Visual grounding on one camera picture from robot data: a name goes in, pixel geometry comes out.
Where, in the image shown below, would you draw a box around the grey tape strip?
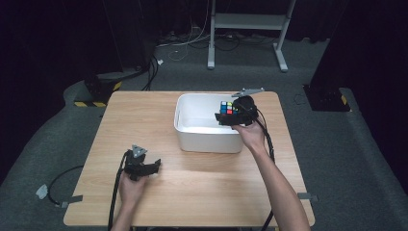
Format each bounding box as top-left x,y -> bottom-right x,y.
59,194 -> 84,209
296,192 -> 319,203

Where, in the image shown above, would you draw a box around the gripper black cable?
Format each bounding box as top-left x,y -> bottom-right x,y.
107,151 -> 130,231
255,108 -> 277,231

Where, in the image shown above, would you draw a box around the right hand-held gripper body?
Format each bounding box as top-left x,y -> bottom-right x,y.
231,87 -> 260,127

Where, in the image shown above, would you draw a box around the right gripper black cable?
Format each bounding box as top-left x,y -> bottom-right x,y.
255,108 -> 277,231

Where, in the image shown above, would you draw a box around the pale grey tape patch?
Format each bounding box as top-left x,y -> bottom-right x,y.
35,184 -> 49,200

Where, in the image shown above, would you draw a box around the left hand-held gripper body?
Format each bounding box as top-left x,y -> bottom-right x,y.
123,144 -> 154,183

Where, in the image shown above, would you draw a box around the multicoloured puzzle cube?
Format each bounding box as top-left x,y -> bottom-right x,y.
219,100 -> 240,116

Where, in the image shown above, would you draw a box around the white metal stand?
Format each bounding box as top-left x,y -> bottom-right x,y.
207,0 -> 297,73

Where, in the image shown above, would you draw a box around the black base with striped tape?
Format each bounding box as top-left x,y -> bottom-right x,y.
73,74 -> 123,109

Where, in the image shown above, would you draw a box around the black cables under stand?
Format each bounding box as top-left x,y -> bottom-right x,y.
214,31 -> 277,52

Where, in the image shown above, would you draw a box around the black floor cable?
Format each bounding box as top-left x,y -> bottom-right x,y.
47,165 -> 85,206

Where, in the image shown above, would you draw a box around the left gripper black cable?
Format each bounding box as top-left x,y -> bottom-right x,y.
107,151 -> 130,231

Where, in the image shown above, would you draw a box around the person's left hand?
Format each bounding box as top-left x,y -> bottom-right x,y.
117,173 -> 149,208

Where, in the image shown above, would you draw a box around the white plastic bin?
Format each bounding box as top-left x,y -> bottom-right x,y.
173,92 -> 251,154

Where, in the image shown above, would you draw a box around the person's right hand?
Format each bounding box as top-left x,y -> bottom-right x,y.
231,118 -> 268,154

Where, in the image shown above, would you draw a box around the white cable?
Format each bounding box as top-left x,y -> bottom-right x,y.
156,0 -> 212,63

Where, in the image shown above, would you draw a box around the bundle of black cables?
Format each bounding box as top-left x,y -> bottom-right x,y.
140,55 -> 160,92

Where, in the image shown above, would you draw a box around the black square base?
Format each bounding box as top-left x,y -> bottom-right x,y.
302,84 -> 352,113

